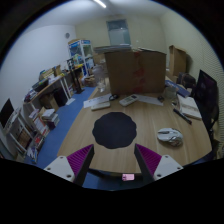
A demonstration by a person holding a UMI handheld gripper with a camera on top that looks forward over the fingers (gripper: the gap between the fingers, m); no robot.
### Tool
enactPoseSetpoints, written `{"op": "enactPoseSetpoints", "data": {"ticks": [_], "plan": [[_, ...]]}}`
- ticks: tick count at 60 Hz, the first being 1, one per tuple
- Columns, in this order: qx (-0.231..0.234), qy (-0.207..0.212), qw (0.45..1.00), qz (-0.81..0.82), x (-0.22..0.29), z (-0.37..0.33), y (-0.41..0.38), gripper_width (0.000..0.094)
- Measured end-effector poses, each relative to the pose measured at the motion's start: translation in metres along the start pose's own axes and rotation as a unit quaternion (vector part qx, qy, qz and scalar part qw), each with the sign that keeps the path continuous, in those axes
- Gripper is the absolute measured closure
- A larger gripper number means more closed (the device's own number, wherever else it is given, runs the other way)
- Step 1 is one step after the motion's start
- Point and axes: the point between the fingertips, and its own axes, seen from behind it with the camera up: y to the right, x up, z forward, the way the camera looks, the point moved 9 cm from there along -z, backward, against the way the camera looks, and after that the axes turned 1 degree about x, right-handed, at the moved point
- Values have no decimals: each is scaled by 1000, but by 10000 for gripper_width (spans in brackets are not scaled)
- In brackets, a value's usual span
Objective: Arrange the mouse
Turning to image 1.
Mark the black round mouse pad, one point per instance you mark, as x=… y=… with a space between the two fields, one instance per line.
x=114 y=130

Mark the white paper sheet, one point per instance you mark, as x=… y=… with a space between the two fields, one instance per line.
x=97 y=100

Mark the white paper strip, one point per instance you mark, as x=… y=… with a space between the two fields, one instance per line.
x=150 y=100

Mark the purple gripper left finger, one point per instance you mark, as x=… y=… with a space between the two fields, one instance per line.
x=73 y=167

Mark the white desk with shelves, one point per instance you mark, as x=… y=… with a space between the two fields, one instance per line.
x=34 y=103

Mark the pink tag on gripper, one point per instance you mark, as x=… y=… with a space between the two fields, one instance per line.
x=127 y=177

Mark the blue white display cabinet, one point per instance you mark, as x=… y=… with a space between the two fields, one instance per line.
x=81 y=52

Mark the black monitor at left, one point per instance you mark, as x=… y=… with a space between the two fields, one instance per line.
x=6 y=112

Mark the black pen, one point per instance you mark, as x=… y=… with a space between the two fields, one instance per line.
x=182 y=116

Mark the window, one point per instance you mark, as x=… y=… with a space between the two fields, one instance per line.
x=118 y=32

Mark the black computer monitor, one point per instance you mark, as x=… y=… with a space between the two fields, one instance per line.
x=206 y=97

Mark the grey computer mouse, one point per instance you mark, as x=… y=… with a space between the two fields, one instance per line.
x=170 y=135

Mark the clear glass jar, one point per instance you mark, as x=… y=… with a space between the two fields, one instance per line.
x=99 y=76

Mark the ceiling light tube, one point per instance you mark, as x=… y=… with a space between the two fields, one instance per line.
x=100 y=3

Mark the large cardboard box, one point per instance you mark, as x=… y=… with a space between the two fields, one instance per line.
x=136 y=71

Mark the white remote control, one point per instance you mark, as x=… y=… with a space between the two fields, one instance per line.
x=128 y=100

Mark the small black object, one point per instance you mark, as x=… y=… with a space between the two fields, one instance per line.
x=113 y=97

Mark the blue book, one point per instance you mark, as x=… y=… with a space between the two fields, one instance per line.
x=180 y=90

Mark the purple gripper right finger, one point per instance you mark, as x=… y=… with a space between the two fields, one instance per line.
x=154 y=166

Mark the white bookshelf with books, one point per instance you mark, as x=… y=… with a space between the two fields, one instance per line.
x=28 y=138

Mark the white flat device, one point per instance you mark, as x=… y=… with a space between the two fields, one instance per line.
x=100 y=106

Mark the open notebook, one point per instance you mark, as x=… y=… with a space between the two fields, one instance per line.
x=189 y=107

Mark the stack of books on floor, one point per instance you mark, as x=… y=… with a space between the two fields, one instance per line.
x=51 y=118

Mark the flat cardboard box leaning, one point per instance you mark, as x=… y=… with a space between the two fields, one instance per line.
x=178 y=60

